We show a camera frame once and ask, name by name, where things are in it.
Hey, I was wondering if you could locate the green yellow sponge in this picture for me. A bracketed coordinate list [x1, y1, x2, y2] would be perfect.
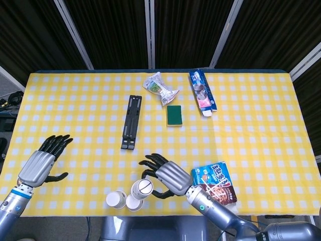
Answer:
[167, 105, 183, 128]

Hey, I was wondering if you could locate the long blue cookie box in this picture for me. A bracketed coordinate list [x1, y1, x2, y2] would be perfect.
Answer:
[189, 69, 218, 117]

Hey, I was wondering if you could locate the crumpled snack wrapper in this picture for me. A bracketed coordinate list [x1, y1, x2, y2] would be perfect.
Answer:
[142, 71, 180, 106]

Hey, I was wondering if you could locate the yellow checked tablecloth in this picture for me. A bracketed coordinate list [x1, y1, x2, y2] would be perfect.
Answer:
[0, 72, 321, 217]

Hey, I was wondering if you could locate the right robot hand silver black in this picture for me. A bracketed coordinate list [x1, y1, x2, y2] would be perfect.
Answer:
[138, 153, 193, 199]

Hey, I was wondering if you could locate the white paper cup black line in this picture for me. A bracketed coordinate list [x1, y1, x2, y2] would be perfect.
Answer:
[130, 178, 153, 201]

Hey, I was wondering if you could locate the blue chocolate cookie box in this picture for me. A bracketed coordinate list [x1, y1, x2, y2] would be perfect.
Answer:
[191, 160, 239, 214]

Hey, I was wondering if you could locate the black cable bundle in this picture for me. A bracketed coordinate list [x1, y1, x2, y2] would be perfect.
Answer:
[0, 90, 25, 109]

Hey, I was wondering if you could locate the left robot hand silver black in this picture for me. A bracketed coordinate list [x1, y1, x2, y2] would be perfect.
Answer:
[17, 135, 74, 188]

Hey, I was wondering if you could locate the white paper cup green print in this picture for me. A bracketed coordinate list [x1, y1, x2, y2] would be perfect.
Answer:
[105, 190, 127, 210]
[125, 194, 144, 212]

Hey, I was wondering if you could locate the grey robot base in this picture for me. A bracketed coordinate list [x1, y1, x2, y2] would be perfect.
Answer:
[100, 215, 221, 241]

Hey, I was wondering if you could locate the black folding stand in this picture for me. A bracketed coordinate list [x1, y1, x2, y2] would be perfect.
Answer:
[120, 94, 143, 151]

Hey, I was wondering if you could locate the white partition post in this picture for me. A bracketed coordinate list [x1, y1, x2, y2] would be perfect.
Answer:
[209, 0, 243, 69]
[0, 65, 26, 92]
[289, 41, 321, 81]
[144, 0, 156, 70]
[54, 0, 94, 70]

